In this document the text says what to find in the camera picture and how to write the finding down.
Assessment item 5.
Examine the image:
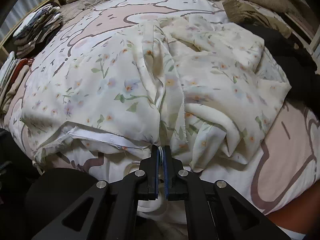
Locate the beige folded garment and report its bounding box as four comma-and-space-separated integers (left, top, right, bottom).
1, 65, 30, 114

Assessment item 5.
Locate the tall folded clothes stack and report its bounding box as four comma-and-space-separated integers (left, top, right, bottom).
12, 3, 62, 59

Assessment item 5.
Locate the grey pleated curtain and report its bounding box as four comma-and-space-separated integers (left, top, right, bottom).
1, 0, 44, 40

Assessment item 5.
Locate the wooden bedside shelf right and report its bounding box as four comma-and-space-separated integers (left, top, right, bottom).
285, 0, 319, 60

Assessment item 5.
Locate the wooden bedside shelf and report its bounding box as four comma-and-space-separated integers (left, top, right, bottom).
1, 0, 63, 61
285, 0, 319, 60

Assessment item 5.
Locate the cream floral dress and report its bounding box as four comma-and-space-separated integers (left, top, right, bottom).
21, 15, 291, 172

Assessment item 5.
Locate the wooden bedside shelf left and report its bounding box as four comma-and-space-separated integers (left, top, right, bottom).
1, 0, 63, 61

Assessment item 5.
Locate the red folded garment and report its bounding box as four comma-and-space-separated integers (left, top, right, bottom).
9, 57, 34, 86

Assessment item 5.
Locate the white folded cloth pile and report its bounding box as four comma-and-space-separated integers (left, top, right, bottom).
0, 51, 17, 90

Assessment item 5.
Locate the bear pattern bed sheet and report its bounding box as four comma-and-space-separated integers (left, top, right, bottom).
1, 0, 319, 214

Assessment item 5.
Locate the olive brown garment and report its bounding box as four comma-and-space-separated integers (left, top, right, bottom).
222, 0, 292, 38

